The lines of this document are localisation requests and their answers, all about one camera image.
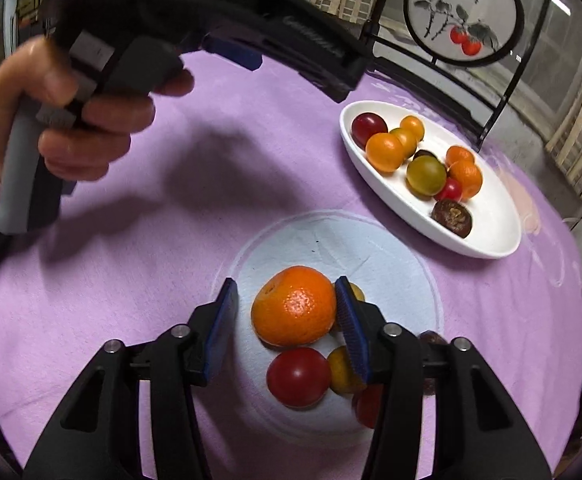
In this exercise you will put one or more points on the small yellow fruit lower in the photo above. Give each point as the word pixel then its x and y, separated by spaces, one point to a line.
pixel 344 379

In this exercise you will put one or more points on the large yellow-green fruit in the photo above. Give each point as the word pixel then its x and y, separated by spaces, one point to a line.
pixel 426 175

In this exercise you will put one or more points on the dark water chestnut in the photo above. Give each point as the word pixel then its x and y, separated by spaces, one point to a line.
pixel 453 216
pixel 431 360

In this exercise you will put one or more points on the dark chestnut on plate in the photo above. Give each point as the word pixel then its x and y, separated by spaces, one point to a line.
pixel 421 153

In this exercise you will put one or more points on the small orange on plate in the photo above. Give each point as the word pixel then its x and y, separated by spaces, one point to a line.
pixel 457 153
pixel 414 125
pixel 408 140

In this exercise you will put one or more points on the small yellow fruit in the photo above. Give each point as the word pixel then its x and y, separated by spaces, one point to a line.
pixel 344 379
pixel 359 295

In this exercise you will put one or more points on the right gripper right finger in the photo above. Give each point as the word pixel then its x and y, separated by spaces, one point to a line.
pixel 480 433

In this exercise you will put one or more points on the black chair with painted panel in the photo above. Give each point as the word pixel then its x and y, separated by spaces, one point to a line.
pixel 450 35

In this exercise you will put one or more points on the small yellow fruit upper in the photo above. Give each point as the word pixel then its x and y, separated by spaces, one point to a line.
pixel 359 295

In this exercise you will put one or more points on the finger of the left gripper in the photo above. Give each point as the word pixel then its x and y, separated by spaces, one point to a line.
pixel 313 43
pixel 240 55

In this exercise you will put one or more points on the red tomato behind fruit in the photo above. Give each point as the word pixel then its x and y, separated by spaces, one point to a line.
pixel 366 405

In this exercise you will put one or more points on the large orange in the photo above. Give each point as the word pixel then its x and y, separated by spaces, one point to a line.
pixel 295 307
pixel 469 176

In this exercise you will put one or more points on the dark water chestnut front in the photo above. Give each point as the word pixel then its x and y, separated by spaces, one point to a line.
pixel 453 216

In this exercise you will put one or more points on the white oval plate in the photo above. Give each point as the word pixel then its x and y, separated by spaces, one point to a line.
pixel 496 226

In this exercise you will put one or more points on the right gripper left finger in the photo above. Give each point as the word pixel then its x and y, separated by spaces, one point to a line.
pixel 94 431

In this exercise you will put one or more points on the dark red plum tomato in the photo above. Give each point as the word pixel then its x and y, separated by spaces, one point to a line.
pixel 366 125

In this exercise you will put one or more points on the person's left hand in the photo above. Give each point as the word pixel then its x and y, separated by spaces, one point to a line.
pixel 38 69

